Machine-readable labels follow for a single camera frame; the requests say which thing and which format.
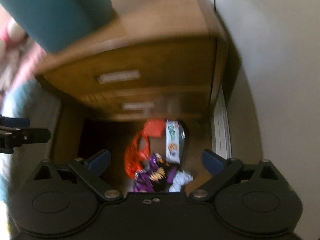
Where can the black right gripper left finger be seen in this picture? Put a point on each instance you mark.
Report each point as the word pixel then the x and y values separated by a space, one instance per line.
pixel 90 170

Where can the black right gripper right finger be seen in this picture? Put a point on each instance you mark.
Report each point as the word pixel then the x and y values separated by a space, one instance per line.
pixel 223 171

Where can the purple snack wrapper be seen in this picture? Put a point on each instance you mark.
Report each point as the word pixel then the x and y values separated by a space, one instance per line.
pixel 157 177

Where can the teal trash bin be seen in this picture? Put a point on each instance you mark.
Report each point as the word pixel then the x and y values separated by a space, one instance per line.
pixel 56 24

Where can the white cookie box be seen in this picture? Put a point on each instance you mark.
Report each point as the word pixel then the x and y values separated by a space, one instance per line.
pixel 174 142

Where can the crumpled white paper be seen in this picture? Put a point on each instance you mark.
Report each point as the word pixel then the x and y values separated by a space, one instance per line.
pixel 181 179

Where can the wooden nightstand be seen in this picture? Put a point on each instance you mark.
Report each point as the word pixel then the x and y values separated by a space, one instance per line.
pixel 155 59

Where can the orange mesh bag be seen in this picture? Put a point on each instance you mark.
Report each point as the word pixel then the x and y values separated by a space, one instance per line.
pixel 138 149

